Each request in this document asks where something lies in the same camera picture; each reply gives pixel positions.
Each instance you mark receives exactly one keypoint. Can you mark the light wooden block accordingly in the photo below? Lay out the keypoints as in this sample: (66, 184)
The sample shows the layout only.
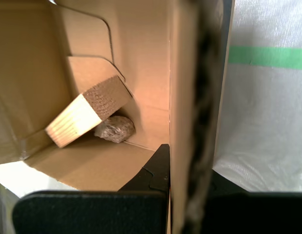
(75, 122)

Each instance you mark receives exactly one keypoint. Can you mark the brown cardboard box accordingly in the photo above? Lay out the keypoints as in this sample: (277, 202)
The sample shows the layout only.
(31, 61)

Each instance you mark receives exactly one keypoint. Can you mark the white woven table cover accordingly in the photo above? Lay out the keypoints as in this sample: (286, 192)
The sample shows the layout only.
(263, 122)

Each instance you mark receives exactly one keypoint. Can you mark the speckled beige rock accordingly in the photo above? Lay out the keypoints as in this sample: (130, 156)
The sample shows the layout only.
(117, 130)

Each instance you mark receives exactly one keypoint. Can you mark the green tape strip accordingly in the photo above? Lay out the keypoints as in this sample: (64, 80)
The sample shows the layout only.
(270, 57)

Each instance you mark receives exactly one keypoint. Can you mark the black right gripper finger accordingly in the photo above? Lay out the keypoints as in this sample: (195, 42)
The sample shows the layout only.
(251, 214)
(92, 212)

